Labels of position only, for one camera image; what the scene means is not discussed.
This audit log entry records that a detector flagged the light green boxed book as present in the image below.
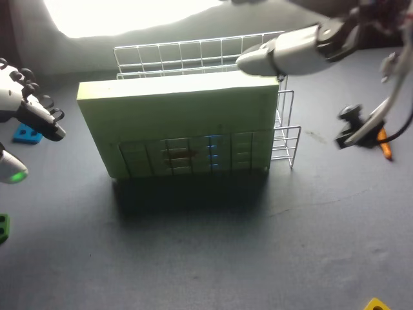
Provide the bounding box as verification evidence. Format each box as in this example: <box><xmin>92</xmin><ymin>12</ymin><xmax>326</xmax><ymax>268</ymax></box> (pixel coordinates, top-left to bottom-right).
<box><xmin>76</xmin><ymin>68</ymin><xmax>281</xmax><ymax>180</ymax></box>

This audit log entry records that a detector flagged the grey table cloth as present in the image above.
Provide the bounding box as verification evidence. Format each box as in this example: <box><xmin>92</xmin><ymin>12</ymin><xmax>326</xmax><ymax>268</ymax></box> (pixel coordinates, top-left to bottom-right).
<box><xmin>0</xmin><ymin>6</ymin><xmax>413</xmax><ymax>310</ymax></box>

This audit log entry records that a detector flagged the orange toy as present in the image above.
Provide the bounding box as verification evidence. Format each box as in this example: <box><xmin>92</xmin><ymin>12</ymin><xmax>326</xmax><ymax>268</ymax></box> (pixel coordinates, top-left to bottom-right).
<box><xmin>376</xmin><ymin>127</ymin><xmax>394</xmax><ymax>162</ymax></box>

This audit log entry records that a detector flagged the blue toy block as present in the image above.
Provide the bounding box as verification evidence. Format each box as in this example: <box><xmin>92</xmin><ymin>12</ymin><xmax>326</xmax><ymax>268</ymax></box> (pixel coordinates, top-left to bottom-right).
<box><xmin>12</xmin><ymin>123</ymin><xmax>44</xmax><ymax>145</ymax></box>

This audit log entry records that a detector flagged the green toy block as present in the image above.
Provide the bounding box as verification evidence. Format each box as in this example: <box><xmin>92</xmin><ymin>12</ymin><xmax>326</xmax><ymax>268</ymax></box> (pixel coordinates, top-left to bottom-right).
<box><xmin>0</xmin><ymin>213</ymin><xmax>12</xmax><ymax>246</ymax></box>

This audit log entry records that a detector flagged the yellow toy block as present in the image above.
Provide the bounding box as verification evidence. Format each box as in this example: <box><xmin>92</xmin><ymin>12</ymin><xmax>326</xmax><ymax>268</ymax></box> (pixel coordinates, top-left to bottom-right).
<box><xmin>364</xmin><ymin>298</ymin><xmax>392</xmax><ymax>310</ymax></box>

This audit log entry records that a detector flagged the white wire rack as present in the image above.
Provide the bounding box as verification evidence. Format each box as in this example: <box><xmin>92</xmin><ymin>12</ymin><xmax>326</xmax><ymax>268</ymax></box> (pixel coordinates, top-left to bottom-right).
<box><xmin>112</xmin><ymin>30</ymin><xmax>303</xmax><ymax>171</ymax></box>

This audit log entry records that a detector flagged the black cable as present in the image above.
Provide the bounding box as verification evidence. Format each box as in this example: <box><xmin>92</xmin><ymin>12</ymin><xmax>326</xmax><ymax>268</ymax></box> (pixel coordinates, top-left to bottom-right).
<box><xmin>382</xmin><ymin>109</ymin><xmax>413</xmax><ymax>143</ymax></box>

